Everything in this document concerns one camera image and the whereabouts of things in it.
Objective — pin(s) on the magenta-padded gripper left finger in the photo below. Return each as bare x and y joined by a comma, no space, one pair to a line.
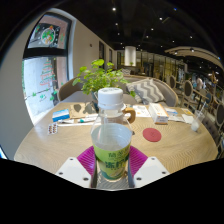
75,170

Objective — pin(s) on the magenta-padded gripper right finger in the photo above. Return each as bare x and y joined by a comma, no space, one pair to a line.
150,170

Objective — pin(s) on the clear bottle with green label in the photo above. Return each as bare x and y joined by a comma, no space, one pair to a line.
111,140

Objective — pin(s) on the flat round red coaster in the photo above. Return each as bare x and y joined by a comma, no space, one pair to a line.
152,135

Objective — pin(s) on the pill blister pack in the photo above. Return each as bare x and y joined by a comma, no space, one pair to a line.
52,128

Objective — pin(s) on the white tube with green cap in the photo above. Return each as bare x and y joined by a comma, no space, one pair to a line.
87,119

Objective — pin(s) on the blue and white flat box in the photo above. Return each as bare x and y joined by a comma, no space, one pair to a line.
61,115

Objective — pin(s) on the white and orange box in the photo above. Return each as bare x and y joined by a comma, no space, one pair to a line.
158,113

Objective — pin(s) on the white paper sachets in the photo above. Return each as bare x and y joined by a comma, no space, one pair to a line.
176,118

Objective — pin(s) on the printed paper leaflet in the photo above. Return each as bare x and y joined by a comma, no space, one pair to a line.
141,110

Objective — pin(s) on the white packet with blue print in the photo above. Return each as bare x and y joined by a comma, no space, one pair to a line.
171,111

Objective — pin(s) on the white paper napkin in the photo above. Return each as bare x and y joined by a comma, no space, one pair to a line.
188,119

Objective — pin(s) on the yellow square card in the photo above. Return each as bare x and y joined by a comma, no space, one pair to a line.
187,111

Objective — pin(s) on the grey tufted armchair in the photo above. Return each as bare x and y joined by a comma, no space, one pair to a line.
213,133

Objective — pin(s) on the grey chevron cushion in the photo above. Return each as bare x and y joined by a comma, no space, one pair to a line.
146,90

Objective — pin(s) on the group of dining chairs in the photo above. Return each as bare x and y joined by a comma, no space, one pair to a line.
188,90

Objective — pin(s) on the black framed window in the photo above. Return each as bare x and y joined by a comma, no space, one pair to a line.
43,80

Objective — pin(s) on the potted green plant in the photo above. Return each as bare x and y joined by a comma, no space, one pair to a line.
100,76

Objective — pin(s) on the person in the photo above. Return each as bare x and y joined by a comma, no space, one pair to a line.
200,84

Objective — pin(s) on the white round column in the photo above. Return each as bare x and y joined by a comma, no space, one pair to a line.
130,55

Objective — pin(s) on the group of ceiling lights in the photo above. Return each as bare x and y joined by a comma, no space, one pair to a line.
114,9

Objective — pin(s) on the grey sofa with wooden frame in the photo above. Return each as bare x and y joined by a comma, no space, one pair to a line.
75,96

